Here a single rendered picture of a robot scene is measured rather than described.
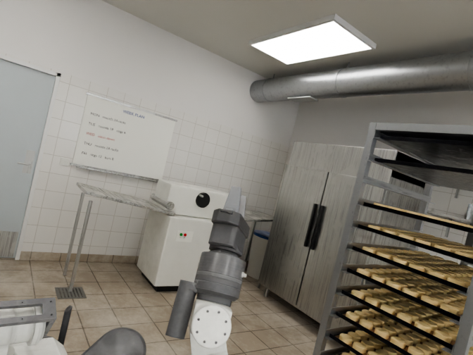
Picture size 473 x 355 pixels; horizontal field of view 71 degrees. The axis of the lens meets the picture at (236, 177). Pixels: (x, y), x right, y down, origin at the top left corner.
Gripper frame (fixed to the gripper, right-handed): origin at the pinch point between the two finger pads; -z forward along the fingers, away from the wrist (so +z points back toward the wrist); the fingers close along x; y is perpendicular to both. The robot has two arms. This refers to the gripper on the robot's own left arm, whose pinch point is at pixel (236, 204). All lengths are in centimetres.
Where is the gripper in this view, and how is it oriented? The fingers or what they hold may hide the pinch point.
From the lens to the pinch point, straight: 68.6
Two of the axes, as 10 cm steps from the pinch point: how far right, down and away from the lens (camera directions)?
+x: -2.3, -4.3, -8.7
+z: -2.2, 9.0, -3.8
